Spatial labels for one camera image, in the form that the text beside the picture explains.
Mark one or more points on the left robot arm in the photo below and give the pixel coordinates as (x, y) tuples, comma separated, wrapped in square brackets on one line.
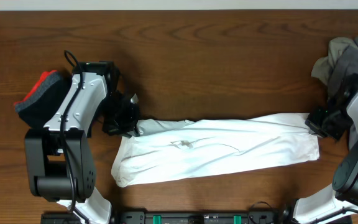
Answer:
[(60, 164)]

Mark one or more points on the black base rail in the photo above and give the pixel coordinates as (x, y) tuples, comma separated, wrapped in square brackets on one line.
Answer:
[(254, 216)]

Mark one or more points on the dark grey garment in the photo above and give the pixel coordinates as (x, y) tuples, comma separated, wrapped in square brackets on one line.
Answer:
[(356, 65)]

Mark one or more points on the folded black garment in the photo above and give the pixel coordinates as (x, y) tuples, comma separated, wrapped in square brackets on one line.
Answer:
[(37, 114)]

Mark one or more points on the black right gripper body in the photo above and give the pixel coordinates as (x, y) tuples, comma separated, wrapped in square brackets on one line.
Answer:
[(334, 122)]

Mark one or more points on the folded red garment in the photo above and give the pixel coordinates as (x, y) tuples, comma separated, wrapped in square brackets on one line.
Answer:
[(42, 78)]

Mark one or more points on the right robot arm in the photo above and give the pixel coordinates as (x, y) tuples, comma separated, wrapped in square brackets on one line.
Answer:
[(340, 199)]

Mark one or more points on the olive grey garment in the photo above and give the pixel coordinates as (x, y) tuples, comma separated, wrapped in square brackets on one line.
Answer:
[(323, 67)]

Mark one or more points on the white t-shirt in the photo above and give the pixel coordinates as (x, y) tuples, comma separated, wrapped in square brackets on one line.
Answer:
[(173, 150)]

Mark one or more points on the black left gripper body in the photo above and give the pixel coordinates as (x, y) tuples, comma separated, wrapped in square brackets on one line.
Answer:
[(118, 118)]

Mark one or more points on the folded grey garment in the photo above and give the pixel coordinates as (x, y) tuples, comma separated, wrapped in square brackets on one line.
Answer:
[(47, 84)]

